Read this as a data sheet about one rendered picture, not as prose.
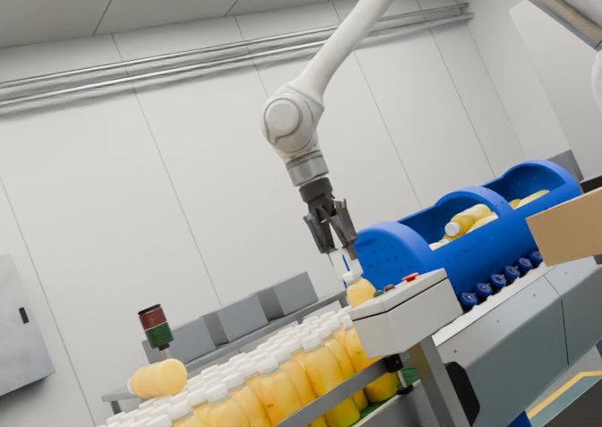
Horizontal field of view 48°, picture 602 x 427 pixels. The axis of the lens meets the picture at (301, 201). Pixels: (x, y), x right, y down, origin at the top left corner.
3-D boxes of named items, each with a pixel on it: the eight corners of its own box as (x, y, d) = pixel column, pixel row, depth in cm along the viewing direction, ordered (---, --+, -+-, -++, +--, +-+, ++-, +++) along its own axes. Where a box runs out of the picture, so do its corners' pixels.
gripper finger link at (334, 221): (329, 203, 155) (332, 200, 154) (354, 244, 152) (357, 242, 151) (317, 207, 152) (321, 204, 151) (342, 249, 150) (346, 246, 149)
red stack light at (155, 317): (172, 319, 169) (166, 304, 170) (150, 328, 165) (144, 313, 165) (160, 323, 174) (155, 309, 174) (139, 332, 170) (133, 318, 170)
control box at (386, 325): (464, 313, 135) (443, 266, 135) (404, 353, 121) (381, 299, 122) (427, 322, 142) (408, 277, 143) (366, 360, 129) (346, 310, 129)
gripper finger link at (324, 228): (315, 208, 153) (311, 209, 154) (327, 255, 154) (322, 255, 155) (327, 204, 155) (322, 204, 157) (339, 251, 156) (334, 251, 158)
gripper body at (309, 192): (335, 172, 154) (350, 209, 153) (313, 183, 160) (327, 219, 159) (312, 179, 149) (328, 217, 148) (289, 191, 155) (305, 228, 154)
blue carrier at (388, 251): (597, 227, 218) (563, 147, 220) (445, 325, 160) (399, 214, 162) (522, 248, 240) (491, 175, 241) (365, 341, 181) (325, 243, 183)
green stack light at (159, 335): (179, 337, 169) (172, 319, 169) (158, 347, 165) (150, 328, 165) (167, 341, 174) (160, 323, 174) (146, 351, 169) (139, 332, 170)
